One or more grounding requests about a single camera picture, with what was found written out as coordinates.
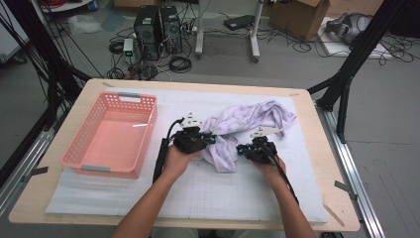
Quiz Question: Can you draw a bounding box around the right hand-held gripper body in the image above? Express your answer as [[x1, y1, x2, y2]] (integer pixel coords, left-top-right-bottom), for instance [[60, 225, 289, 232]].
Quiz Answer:
[[243, 126, 283, 165]]

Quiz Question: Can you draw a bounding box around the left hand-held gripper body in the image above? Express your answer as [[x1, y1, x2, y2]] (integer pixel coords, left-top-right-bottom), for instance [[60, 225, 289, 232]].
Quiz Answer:
[[172, 112, 212, 155]]

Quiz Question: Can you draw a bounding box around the lilac printed towel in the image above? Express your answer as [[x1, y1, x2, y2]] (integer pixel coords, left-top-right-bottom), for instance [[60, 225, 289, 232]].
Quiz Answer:
[[197, 99, 297, 174]]

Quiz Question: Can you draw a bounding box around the person's right hand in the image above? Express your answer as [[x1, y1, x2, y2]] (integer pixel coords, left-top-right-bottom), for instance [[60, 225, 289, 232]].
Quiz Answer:
[[256, 157, 287, 186]]

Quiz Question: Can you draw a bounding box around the person's left hand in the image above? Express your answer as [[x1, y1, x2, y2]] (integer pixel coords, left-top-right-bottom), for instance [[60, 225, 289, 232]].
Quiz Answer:
[[161, 143, 201, 182]]

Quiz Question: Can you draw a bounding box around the white foam mat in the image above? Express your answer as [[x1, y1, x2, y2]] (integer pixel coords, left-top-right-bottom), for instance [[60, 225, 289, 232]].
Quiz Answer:
[[45, 86, 329, 224]]

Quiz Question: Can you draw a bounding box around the pink plastic basket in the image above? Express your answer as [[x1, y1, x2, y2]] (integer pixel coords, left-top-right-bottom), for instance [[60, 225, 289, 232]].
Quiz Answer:
[[59, 91, 158, 180]]

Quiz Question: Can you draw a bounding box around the thin wooden strip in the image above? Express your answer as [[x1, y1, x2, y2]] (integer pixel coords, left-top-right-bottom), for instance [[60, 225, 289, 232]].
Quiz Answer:
[[322, 201, 346, 228]]

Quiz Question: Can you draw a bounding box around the white desk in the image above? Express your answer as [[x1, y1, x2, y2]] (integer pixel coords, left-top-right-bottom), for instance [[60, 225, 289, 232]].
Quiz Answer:
[[193, 0, 265, 63]]

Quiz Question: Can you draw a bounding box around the black computer tower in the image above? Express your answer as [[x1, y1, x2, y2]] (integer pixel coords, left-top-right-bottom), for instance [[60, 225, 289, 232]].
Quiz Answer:
[[133, 4, 162, 62], [158, 5, 183, 56]]

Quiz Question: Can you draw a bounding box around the white power adapter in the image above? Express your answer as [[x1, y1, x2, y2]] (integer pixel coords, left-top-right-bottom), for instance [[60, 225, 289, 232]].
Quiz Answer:
[[122, 38, 135, 58]]

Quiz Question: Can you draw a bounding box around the black flat box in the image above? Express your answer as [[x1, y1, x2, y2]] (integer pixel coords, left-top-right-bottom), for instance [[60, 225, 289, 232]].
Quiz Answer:
[[223, 14, 256, 32]]

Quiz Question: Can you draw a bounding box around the white board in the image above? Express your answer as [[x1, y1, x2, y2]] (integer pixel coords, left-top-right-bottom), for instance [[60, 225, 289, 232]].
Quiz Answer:
[[318, 16, 394, 60]]

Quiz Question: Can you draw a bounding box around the open cardboard box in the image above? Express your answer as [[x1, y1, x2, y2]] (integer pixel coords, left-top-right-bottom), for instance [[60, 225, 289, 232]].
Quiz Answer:
[[268, 0, 331, 43]]

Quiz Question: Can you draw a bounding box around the teal sheet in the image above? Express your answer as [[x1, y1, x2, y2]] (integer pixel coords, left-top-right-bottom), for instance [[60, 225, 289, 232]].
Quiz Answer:
[[100, 9, 127, 33]]

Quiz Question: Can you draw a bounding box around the clear plastic bag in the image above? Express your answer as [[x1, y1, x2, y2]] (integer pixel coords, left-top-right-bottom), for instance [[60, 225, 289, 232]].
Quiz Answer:
[[67, 13, 103, 36]]

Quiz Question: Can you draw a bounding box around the white round table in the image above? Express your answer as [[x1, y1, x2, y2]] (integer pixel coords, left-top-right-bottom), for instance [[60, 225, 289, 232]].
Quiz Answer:
[[39, 0, 93, 14]]

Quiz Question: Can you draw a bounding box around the white cabinet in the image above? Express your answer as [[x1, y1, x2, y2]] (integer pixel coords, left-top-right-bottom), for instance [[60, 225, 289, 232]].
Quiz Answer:
[[0, 0, 31, 63]]

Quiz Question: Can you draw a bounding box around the coil of black cable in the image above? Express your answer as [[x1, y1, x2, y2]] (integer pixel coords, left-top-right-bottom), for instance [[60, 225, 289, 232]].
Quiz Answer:
[[168, 56, 193, 74]]

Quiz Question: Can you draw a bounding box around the aluminium rail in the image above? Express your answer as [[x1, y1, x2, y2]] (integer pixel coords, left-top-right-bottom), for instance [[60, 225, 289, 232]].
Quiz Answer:
[[0, 108, 68, 216], [315, 102, 385, 238]]

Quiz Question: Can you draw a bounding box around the grey metal bracket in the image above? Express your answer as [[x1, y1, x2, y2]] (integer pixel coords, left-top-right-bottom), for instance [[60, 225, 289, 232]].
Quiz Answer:
[[334, 179, 359, 201], [21, 166, 50, 183]]

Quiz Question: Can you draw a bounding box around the black metal frame strut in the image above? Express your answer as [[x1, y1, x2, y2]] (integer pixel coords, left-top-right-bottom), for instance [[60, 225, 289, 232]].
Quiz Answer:
[[306, 0, 409, 145], [0, 0, 93, 186]]

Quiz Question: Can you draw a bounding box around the tangle of black floor cables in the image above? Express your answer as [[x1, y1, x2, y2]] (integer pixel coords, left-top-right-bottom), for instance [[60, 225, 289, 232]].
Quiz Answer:
[[257, 26, 420, 67]]

